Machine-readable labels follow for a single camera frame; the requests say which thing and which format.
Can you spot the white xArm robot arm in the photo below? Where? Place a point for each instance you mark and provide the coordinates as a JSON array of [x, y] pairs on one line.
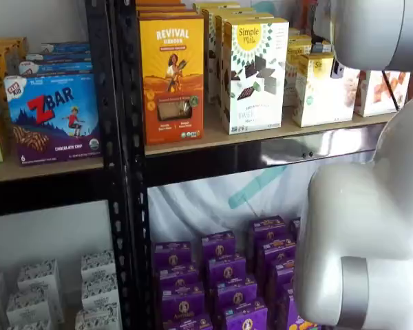
[[347, 213]]

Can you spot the wooden shelf board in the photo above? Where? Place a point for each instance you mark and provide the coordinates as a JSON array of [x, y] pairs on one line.
[[55, 170], [213, 135]]

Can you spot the black metal shelf rack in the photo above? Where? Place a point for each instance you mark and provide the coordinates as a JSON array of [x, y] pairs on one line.
[[100, 103], [130, 172]]

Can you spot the purple snack box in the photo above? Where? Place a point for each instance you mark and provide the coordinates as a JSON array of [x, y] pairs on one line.
[[182, 302], [218, 244], [282, 275], [179, 276], [189, 323], [275, 251], [289, 306], [227, 269], [246, 316], [268, 227], [235, 292], [172, 254]]

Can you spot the tall Simple Mills chocolate box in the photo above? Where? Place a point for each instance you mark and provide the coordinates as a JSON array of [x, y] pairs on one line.
[[219, 51], [210, 51], [217, 5], [254, 75]]

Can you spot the orange Revival cracker box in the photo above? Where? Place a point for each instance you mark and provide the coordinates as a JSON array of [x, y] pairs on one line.
[[165, 13], [172, 68]]

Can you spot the blue Zbar chocolate chip box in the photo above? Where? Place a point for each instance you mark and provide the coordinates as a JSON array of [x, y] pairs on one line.
[[55, 117], [65, 47], [55, 68], [58, 57]]

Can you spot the white orange cracker box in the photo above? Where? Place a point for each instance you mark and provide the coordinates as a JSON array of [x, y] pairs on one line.
[[373, 98]]

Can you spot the white plastic backdrop sheet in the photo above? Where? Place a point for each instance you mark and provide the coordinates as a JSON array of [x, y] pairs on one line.
[[192, 206]]

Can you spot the teal tape strip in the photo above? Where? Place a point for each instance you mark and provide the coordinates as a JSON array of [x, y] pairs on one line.
[[254, 189]]

